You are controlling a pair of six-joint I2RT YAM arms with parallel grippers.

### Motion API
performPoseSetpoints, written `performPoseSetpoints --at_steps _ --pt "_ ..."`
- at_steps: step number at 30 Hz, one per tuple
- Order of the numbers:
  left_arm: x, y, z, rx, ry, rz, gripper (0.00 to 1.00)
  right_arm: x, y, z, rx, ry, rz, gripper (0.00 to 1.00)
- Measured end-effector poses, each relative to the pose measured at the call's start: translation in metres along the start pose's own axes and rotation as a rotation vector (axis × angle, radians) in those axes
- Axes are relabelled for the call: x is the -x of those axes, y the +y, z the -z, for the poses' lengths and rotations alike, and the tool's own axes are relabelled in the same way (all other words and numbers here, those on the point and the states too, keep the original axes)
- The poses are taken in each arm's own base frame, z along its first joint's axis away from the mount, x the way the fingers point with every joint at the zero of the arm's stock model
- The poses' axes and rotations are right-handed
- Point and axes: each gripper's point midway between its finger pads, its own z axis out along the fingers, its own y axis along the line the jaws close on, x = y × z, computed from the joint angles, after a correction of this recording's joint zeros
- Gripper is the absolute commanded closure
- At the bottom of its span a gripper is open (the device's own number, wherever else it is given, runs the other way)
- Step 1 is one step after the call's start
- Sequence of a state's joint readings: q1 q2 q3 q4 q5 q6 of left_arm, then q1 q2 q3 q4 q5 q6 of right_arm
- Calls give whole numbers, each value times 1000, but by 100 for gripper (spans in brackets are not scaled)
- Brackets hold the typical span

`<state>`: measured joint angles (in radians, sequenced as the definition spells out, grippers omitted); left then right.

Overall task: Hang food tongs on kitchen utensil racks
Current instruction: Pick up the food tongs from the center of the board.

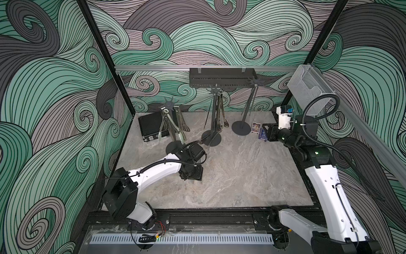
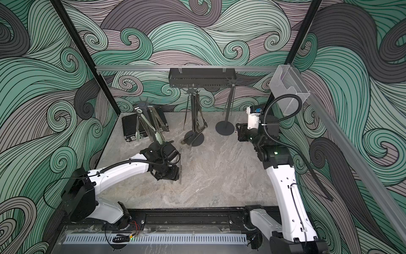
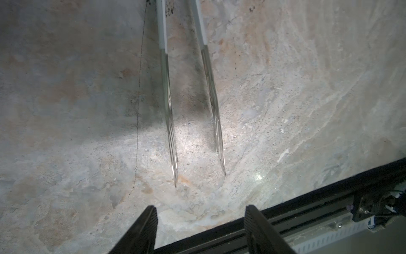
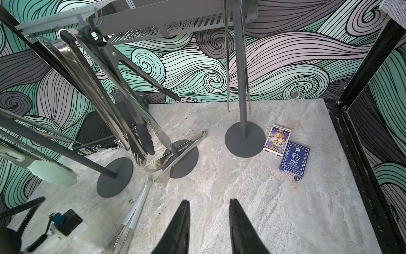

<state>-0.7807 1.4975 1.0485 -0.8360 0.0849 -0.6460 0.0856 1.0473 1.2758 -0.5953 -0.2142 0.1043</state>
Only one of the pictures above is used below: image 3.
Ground white slotted cable duct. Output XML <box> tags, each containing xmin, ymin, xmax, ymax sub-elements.
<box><xmin>284</xmin><ymin>212</ymin><xmax>375</xmax><ymax>254</ymax></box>

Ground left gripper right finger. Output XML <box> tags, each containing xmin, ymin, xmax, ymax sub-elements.
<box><xmin>244</xmin><ymin>205</ymin><xmax>295</xmax><ymax>254</ymax></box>

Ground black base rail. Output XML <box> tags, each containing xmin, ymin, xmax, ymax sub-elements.
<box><xmin>155</xmin><ymin>159</ymin><xmax>406</xmax><ymax>254</ymax></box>

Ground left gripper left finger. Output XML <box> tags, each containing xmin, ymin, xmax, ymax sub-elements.
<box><xmin>108</xmin><ymin>205</ymin><xmax>158</xmax><ymax>254</ymax></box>

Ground slim silver tweezer tongs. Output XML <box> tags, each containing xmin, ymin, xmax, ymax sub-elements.
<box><xmin>156</xmin><ymin>1</ymin><xmax>226</xmax><ymax>185</ymax></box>

